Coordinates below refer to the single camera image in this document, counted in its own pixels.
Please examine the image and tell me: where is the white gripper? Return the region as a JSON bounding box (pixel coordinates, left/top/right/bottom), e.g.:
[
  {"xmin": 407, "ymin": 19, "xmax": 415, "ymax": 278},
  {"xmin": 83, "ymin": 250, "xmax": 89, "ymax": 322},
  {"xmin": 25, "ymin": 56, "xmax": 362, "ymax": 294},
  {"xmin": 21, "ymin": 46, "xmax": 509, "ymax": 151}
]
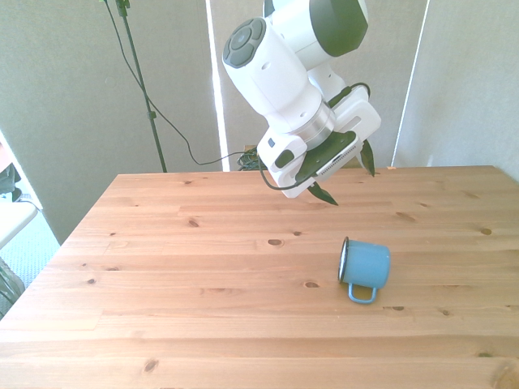
[{"xmin": 269, "ymin": 86, "xmax": 383, "ymax": 207}]

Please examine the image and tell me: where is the blue enamel mug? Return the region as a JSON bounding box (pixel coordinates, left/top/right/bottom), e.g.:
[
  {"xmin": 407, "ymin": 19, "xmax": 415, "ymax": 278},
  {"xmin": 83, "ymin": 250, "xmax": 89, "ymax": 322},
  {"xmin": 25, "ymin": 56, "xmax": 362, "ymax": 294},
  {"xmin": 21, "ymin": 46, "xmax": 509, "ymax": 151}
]
[{"xmin": 337, "ymin": 236, "xmax": 392, "ymax": 306}]

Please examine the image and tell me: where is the white seat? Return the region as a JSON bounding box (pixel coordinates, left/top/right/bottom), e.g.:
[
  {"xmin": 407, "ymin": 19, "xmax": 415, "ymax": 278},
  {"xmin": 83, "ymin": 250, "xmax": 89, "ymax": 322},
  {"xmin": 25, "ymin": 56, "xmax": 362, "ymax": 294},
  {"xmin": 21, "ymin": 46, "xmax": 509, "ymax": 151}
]
[{"xmin": 0, "ymin": 200, "xmax": 40, "ymax": 250}]

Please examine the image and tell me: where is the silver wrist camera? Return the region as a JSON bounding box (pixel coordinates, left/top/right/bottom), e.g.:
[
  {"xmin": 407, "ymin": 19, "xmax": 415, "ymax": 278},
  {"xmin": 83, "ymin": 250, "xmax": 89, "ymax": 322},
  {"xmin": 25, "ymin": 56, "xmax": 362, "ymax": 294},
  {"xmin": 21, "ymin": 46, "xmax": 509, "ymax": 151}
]
[{"xmin": 297, "ymin": 131, "xmax": 363, "ymax": 183}]

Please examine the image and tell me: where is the black cable bundle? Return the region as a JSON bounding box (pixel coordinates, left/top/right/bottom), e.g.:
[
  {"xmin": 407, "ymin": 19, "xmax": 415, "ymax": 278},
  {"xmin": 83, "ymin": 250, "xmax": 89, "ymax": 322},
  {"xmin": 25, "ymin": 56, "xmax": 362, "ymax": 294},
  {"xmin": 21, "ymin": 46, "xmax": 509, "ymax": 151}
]
[{"xmin": 236, "ymin": 146, "xmax": 263, "ymax": 172}]

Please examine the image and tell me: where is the black stand cable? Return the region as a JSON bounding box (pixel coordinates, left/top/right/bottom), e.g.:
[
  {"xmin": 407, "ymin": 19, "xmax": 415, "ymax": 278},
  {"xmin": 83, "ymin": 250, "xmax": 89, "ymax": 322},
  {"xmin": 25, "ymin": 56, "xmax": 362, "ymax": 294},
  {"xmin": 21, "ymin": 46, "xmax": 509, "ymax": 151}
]
[{"xmin": 103, "ymin": 0, "xmax": 244, "ymax": 167}]

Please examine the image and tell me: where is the black camera stand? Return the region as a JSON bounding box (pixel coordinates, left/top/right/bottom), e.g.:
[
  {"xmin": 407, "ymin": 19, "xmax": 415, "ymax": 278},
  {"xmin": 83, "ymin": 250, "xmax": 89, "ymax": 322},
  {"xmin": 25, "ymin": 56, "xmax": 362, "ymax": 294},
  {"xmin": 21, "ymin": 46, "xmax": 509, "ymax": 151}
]
[{"xmin": 99, "ymin": 0, "xmax": 169, "ymax": 173}]

